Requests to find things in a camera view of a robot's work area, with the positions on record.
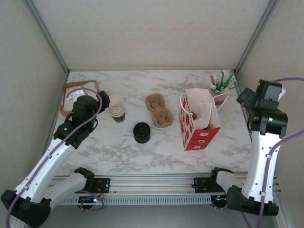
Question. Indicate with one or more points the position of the stack of paper cups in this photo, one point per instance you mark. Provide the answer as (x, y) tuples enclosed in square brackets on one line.
[(116, 111)]

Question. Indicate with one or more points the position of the white paper napkin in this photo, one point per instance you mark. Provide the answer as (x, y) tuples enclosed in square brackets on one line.
[(209, 111)]

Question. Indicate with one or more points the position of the stack of black lids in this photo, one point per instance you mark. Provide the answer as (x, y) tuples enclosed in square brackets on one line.
[(142, 135)]

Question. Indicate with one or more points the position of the red white paper gift bag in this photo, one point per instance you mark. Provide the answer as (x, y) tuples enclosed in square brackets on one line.
[(202, 140)]

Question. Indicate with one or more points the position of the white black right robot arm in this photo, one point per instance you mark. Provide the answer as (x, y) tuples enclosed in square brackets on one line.
[(261, 161)]

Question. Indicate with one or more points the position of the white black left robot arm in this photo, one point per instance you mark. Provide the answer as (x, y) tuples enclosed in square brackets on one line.
[(47, 164)]

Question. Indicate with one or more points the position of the brown cardboard napkin tray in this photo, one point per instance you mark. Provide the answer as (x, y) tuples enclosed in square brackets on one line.
[(64, 112)]

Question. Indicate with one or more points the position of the green wrapped straw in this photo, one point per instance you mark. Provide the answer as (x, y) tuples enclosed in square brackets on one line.
[(230, 80)]

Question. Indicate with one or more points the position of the pink stirrer holder cup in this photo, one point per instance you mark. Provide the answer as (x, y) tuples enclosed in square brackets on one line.
[(221, 98)]

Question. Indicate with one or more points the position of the white green paper sachet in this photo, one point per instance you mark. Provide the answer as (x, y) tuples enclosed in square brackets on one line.
[(222, 78)]

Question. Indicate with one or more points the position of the white sugar stick brown end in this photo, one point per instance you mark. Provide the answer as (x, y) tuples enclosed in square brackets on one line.
[(212, 79)]

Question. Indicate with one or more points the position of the stack of cardboard cup carriers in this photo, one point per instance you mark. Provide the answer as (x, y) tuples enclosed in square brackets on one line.
[(163, 117)]

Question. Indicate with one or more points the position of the left controller circuit board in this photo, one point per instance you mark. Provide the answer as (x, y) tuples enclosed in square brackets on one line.
[(88, 201)]

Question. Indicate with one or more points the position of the controller circuit board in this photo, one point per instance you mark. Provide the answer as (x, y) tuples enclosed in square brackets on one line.
[(88, 201), (219, 202)]

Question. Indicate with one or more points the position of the right controller circuit board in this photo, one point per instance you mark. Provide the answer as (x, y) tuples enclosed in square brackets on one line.
[(219, 202)]

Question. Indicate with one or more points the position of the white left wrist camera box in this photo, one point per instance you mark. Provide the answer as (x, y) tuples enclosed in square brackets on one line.
[(76, 93)]

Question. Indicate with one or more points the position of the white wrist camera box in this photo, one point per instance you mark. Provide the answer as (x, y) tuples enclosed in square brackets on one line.
[(283, 93), (76, 93)]

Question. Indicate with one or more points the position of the aluminium right table rail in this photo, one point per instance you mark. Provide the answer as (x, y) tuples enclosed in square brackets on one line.
[(238, 79)]

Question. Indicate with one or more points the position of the aluminium table rail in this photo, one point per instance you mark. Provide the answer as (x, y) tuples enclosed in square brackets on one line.
[(133, 70), (238, 79)]

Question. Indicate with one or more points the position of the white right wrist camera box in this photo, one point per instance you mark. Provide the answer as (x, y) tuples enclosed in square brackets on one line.
[(283, 93)]

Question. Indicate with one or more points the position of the aluminium rear table rail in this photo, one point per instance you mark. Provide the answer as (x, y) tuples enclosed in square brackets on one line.
[(133, 70)]

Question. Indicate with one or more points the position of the aluminium right frame post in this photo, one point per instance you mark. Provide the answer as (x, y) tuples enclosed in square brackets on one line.
[(257, 35)]

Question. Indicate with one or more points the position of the aluminium frame post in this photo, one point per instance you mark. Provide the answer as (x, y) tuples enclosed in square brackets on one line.
[(257, 35), (47, 38)]

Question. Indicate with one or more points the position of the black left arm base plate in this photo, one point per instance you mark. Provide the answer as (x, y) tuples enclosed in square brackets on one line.
[(104, 185)]

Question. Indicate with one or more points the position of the aluminium left frame post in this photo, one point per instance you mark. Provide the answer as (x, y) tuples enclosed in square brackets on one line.
[(47, 38)]

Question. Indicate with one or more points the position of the aluminium mounting rail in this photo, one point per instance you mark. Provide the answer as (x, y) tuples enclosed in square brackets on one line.
[(152, 184)]

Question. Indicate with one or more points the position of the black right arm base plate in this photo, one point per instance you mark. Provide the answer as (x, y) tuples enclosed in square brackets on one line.
[(200, 185)]

